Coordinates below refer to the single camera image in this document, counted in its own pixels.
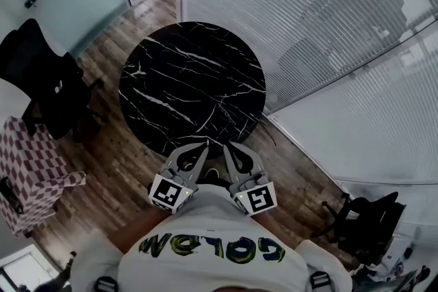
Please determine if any black strap buckle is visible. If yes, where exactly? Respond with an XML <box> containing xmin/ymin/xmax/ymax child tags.
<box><xmin>309</xmin><ymin>270</ymin><xmax>331</xmax><ymax>291</ymax></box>
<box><xmin>94</xmin><ymin>276</ymin><xmax>119</xmax><ymax>292</ymax></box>

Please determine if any dark crumpled bag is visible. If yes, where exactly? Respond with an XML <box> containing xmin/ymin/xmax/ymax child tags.
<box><xmin>352</xmin><ymin>239</ymin><xmax>432</xmax><ymax>292</ymax></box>

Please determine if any thin black floor cable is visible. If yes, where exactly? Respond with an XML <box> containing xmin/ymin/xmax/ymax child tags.
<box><xmin>259</xmin><ymin>119</ymin><xmax>277</xmax><ymax>147</ymax></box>

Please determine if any person's black shoe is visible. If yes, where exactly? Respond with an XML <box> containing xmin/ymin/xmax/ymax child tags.
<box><xmin>204</xmin><ymin>167</ymin><xmax>220</xmax><ymax>184</ymax></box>

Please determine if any black strapped device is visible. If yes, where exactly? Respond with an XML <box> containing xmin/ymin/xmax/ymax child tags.
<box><xmin>0</xmin><ymin>176</ymin><xmax>24</xmax><ymax>215</ymax></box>

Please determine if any round black marble table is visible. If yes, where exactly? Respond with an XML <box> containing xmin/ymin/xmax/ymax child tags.
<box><xmin>118</xmin><ymin>21</ymin><xmax>267</xmax><ymax>159</ymax></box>

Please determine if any person's left forearm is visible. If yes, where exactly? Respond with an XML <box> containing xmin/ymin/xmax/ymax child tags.
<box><xmin>105</xmin><ymin>207</ymin><xmax>172</xmax><ymax>254</ymax></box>

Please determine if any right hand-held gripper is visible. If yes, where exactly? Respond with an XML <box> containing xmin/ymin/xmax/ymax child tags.
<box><xmin>222</xmin><ymin>141</ymin><xmax>279</xmax><ymax>217</ymax></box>

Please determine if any black office chair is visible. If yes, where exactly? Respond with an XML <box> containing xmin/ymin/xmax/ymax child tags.
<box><xmin>0</xmin><ymin>18</ymin><xmax>105</xmax><ymax>143</ymax></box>
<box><xmin>310</xmin><ymin>191</ymin><xmax>407</xmax><ymax>266</ymax></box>

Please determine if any pink white checkered cloth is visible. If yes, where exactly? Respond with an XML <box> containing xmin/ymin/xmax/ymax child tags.
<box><xmin>0</xmin><ymin>116</ymin><xmax>87</xmax><ymax>239</ymax></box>

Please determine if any person's white printed T-shirt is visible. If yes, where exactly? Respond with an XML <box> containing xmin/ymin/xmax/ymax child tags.
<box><xmin>70</xmin><ymin>183</ymin><xmax>353</xmax><ymax>292</ymax></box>

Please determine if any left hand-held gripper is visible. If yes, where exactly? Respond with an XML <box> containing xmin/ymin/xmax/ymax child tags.
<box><xmin>148</xmin><ymin>140</ymin><xmax>211</xmax><ymax>215</ymax></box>

